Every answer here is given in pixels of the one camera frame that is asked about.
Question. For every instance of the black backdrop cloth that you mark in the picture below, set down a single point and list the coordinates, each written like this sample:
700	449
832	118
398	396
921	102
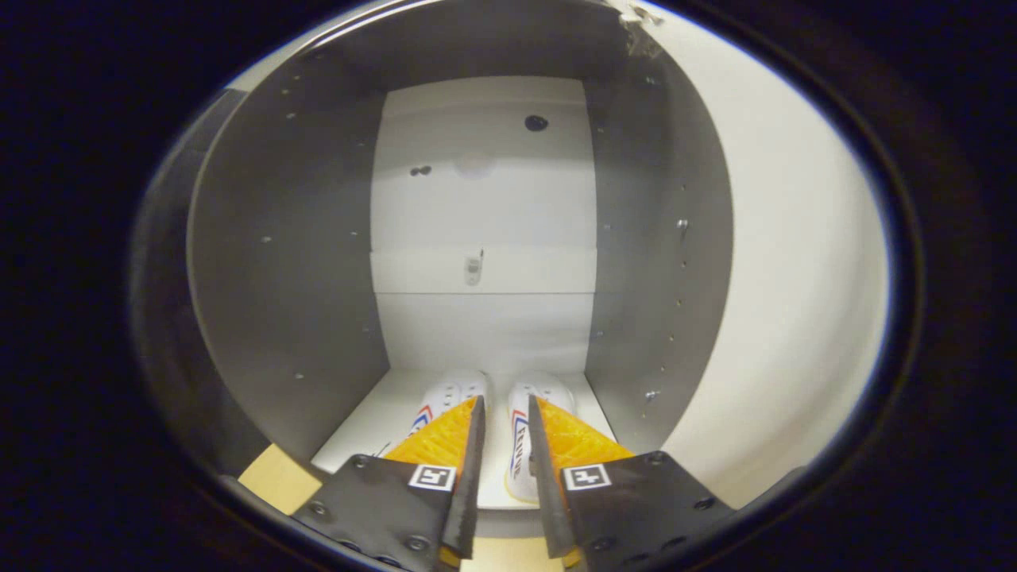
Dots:
163	302

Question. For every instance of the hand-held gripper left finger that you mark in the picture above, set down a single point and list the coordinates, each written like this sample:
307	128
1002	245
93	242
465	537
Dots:
469	492

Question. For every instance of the metal door hinge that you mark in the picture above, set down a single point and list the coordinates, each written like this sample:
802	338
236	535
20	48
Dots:
639	16

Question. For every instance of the grey shoe cabinet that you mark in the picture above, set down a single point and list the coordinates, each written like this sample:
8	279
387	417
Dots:
286	238

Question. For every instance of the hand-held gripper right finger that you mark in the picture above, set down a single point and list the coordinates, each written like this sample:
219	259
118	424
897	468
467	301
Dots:
548	508

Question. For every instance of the white striped shoe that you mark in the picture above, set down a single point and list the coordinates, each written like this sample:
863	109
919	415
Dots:
453	389
548	389

